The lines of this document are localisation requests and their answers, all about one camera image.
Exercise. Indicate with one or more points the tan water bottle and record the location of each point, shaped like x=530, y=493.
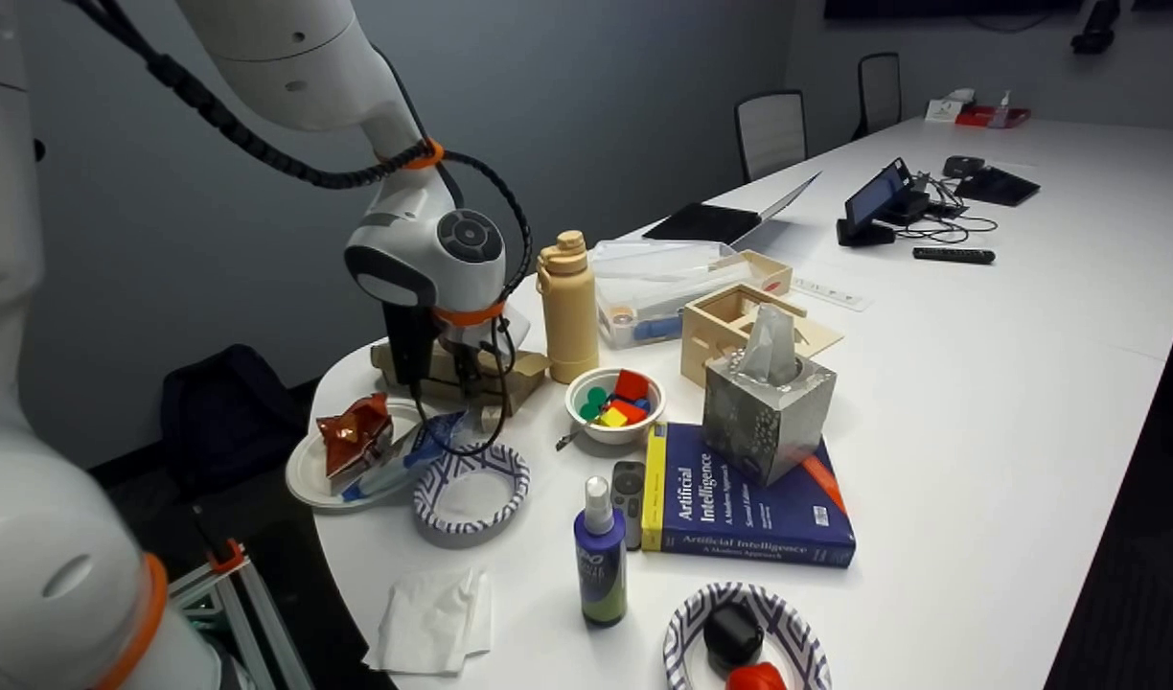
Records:
x=570, y=304

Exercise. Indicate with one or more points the grey office chair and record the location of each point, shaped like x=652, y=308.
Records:
x=772, y=130

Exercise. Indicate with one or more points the blue and yellow book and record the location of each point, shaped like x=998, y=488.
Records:
x=699, y=505

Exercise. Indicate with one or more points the red snack bag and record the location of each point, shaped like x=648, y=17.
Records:
x=354, y=438

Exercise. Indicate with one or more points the red and white items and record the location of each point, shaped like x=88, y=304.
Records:
x=964, y=107

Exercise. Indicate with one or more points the black phone on stand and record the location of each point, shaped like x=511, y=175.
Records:
x=884, y=210

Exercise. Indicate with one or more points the white crumpled napkin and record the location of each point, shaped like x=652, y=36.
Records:
x=429, y=621

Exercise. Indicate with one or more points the black wallet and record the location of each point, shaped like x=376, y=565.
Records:
x=994, y=185

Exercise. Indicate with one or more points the black backpack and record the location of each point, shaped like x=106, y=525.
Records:
x=226, y=420

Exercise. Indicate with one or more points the white bowl with blocks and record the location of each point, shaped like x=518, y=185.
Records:
x=615, y=402

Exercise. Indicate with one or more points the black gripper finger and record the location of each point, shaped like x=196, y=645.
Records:
x=465, y=369
x=502, y=362

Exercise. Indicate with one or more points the striped bowl with objects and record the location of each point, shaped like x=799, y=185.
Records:
x=739, y=621

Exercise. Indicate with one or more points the tripod with orange joint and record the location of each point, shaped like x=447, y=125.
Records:
x=231, y=594

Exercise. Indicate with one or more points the silver laptop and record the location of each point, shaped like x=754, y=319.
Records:
x=721, y=224

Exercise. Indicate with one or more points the blue and white packet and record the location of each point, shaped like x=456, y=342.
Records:
x=403, y=454

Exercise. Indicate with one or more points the purple spray bottle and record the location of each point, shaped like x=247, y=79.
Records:
x=601, y=552

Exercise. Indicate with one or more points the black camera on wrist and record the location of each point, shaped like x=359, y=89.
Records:
x=410, y=342

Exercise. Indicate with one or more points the grey tissue box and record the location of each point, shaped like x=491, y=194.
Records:
x=768, y=402

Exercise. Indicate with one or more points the striped paper bowl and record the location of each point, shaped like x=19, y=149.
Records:
x=468, y=501

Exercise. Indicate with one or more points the white plate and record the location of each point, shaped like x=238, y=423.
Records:
x=305, y=470

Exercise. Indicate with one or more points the black marker pen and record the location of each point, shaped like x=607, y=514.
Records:
x=955, y=256

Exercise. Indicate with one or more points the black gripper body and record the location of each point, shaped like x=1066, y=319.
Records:
x=474, y=333

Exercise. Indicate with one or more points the clear plastic container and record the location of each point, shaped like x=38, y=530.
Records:
x=644, y=286

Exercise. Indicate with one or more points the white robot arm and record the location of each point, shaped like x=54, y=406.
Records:
x=128, y=161

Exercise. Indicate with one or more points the dark office chair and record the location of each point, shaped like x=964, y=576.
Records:
x=878, y=89

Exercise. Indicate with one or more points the wooden box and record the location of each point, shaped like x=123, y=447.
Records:
x=721, y=319

